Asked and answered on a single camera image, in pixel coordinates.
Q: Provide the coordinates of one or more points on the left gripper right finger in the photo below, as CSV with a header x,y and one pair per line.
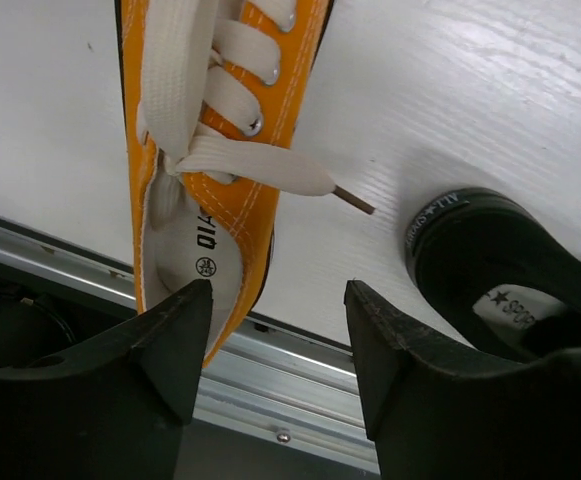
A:
x,y
437,409

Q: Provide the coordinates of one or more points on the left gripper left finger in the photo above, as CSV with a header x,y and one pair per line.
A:
x,y
114,406

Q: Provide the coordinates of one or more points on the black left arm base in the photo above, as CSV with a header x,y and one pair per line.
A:
x,y
40,317

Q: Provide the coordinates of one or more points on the black sneaker centre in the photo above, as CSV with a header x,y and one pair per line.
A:
x,y
489,268

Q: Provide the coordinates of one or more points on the orange sneaker front left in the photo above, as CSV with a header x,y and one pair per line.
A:
x,y
212,91

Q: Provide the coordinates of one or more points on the aluminium mounting rail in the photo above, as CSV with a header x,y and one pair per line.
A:
x,y
269,380

